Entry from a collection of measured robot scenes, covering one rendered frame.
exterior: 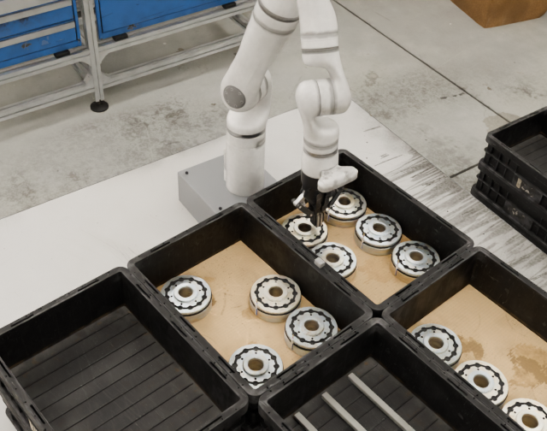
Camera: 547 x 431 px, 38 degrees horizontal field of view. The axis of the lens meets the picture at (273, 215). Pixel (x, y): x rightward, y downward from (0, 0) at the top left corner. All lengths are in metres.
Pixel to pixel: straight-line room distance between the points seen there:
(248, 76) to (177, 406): 0.68
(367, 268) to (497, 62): 2.52
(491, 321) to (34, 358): 0.90
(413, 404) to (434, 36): 2.93
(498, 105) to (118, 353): 2.61
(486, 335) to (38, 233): 1.07
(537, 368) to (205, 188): 0.85
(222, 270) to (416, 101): 2.18
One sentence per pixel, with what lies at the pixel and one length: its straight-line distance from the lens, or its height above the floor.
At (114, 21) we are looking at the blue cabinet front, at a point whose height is 0.39.
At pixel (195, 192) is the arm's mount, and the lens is 1.91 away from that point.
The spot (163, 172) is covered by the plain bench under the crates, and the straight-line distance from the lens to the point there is 2.11.
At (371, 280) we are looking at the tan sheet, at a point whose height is 0.83.
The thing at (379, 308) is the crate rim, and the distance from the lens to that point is 1.50.
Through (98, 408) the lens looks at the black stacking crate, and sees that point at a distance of 1.49.
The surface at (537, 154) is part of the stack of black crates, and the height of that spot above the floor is 0.49.
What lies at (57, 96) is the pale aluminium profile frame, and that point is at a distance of 3.43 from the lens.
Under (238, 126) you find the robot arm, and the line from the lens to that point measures 1.77.
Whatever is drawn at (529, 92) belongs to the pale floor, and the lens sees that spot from 3.93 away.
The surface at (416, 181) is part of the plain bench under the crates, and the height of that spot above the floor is 0.70.
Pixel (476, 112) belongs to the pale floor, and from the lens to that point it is 3.71.
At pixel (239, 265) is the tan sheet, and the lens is 1.68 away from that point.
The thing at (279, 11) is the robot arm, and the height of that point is 1.31.
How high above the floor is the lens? 2.06
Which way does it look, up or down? 43 degrees down
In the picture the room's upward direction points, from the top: 4 degrees clockwise
